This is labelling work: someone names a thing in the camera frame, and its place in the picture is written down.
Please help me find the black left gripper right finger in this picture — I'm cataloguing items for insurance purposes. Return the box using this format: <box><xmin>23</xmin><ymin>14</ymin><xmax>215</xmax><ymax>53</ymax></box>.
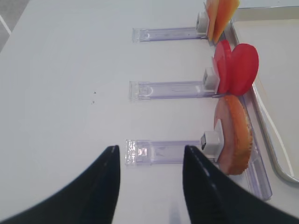
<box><xmin>183</xmin><ymin>145</ymin><xmax>299</xmax><ymax>224</ymax></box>

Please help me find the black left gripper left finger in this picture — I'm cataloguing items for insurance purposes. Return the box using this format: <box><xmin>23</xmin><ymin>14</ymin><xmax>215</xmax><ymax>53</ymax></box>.
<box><xmin>3</xmin><ymin>145</ymin><xmax>121</xmax><ymax>224</ymax></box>

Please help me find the bread bun slice left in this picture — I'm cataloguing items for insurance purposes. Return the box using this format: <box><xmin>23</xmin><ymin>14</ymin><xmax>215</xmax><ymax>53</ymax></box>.
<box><xmin>214</xmin><ymin>95</ymin><xmax>253</xmax><ymax>175</ymax></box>

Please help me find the red tomato slice outer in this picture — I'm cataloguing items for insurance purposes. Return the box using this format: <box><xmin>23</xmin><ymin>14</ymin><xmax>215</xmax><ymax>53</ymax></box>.
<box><xmin>214</xmin><ymin>40</ymin><xmax>232</xmax><ymax>94</ymax></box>

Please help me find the red tomato slice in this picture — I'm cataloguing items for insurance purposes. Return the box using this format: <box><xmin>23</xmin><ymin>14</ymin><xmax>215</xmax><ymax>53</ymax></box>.
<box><xmin>229</xmin><ymin>43</ymin><xmax>259</xmax><ymax>96</ymax></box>
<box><xmin>214</xmin><ymin>40</ymin><xmax>232</xmax><ymax>94</ymax></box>

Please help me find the red tomato slice inner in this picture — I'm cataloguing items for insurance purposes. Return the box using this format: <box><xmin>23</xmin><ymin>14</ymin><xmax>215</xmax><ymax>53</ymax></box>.
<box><xmin>229</xmin><ymin>43</ymin><xmax>259</xmax><ymax>96</ymax></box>

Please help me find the orange cheese slice inner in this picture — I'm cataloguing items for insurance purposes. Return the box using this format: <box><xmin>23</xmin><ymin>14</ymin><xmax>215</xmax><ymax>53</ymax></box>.
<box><xmin>213</xmin><ymin>0</ymin><xmax>240</xmax><ymax>44</ymax></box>

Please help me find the orange cheese slice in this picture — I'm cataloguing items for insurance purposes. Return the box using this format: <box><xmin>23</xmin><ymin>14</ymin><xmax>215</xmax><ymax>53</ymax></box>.
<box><xmin>213</xmin><ymin>0</ymin><xmax>240</xmax><ymax>44</ymax></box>
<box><xmin>206</xmin><ymin>0</ymin><xmax>219</xmax><ymax>42</ymax></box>

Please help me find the orange cheese slice outer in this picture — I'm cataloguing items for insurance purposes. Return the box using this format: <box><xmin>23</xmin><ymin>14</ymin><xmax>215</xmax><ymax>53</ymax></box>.
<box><xmin>206</xmin><ymin>0</ymin><xmax>219</xmax><ymax>42</ymax></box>

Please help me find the white pusher block bottom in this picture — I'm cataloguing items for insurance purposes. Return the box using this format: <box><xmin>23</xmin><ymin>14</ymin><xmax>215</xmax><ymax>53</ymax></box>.
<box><xmin>200</xmin><ymin>131</ymin><xmax>220</xmax><ymax>156</ymax></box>

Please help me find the white pusher block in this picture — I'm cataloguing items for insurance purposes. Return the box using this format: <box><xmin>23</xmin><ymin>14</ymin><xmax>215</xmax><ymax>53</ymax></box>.
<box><xmin>200</xmin><ymin>131</ymin><xmax>220</xmax><ymax>156</ymax></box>
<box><xmin>202</xmin><ymin>67</ymin><xmax>220</xmax><ymax>92</ymax></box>
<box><xmin>196</xmin><ymin>11</ymin><xmax>209</xmax><ymax>34</ymax></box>

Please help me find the clear acrylic left rack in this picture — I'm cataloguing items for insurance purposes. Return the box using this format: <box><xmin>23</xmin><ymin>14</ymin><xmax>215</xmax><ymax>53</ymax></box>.
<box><xmin>125</xmin><ymin>4</ymin><xmax>273</xmax><ymax>201</ymax></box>

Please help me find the white pusher block middle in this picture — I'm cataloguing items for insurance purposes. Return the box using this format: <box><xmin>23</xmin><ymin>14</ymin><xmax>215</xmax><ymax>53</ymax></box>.
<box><xmin>202</xmin><ymin>67</ymin><xmax>220</xmax><ymax>92</ymax></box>

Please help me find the white pusher block top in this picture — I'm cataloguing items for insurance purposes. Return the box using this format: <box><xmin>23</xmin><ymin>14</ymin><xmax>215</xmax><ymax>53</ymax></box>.
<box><xmin>196</xmin><ymin>11</ymin><xmax>209</xmax><ymax>34</ymax></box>

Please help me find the white metal tray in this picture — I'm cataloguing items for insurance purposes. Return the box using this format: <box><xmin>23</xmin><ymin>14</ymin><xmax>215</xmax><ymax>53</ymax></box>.
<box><xmin>231</xmin><ymin>6</ymin><xmax>299</xmax><ymax>183</ymax></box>

